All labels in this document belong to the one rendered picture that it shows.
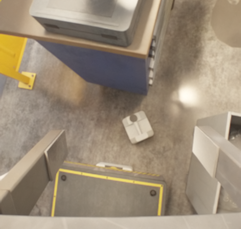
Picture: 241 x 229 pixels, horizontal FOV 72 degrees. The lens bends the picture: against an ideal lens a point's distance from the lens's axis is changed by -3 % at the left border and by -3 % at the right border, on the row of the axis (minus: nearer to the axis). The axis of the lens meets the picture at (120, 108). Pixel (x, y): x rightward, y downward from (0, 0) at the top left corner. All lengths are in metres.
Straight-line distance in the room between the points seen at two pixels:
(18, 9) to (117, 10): 0.35
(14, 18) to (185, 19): 1.33
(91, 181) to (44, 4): 0.93
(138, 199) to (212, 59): 1.15
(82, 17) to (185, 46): 1.19
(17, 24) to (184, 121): 1.18
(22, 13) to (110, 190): 0.95
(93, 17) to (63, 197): 1.04
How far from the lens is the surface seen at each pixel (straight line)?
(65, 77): 1.59
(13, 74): 1.63
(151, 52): 0.70
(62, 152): 0.16
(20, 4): 0.67
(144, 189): 1.08
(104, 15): 0.42
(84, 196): 1.17
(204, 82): 1.47
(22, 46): 1.73
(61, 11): 0.47
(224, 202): 1.24
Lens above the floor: 1.35
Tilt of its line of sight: 78 degrees down
